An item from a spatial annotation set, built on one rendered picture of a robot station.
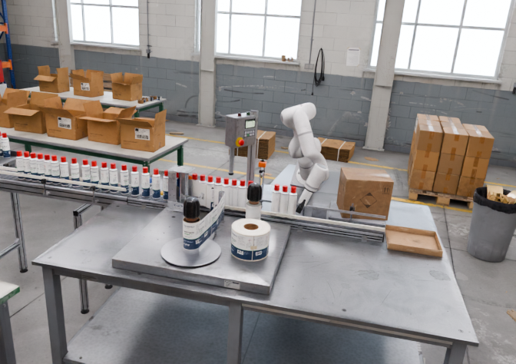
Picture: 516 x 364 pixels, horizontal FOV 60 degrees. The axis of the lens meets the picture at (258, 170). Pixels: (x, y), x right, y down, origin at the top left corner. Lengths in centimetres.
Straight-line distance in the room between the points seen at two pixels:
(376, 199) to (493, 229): 190
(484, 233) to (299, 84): 456
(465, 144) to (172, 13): 571
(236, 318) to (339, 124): 621
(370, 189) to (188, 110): 645
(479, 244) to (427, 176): 142
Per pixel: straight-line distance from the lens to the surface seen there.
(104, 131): 467
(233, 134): 271
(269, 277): 219
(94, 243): 263
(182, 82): 896
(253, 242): 225
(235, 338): 229
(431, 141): 575
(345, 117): 806
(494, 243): 472
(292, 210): 276
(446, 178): 589
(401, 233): 293
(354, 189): 290
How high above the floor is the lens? 205
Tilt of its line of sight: 19 degrees down
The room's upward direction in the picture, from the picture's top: 4 degrees clockwise
